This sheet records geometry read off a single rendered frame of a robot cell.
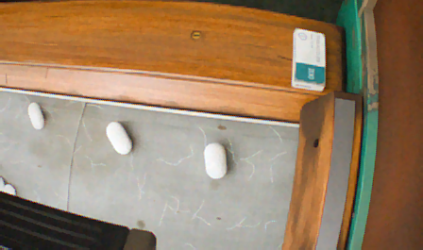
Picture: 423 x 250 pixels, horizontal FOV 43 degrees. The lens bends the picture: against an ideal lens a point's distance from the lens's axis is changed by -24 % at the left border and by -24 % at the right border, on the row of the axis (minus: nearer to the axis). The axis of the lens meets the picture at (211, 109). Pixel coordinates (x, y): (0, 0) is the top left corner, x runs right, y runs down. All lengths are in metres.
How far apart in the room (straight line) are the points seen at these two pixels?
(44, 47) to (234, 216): 0.29
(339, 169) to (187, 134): 0.19
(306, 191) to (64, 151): 0.27
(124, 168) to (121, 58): 0.11
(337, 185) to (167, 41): 0.25
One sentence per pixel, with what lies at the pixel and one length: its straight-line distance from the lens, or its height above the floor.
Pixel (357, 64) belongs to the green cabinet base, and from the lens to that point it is 0.63.
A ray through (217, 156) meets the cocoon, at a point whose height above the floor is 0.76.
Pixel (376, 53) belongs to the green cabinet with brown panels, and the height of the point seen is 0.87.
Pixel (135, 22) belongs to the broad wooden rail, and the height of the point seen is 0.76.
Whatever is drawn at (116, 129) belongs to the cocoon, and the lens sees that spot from 0.66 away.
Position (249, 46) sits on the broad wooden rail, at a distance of 0.69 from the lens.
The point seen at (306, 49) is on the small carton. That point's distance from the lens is 0.67.
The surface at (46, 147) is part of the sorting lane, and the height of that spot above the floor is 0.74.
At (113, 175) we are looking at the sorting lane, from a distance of 0.67.
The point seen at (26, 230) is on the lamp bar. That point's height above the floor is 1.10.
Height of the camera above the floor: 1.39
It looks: 72 degrees down
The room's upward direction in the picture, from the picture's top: 5 degrees clockwise
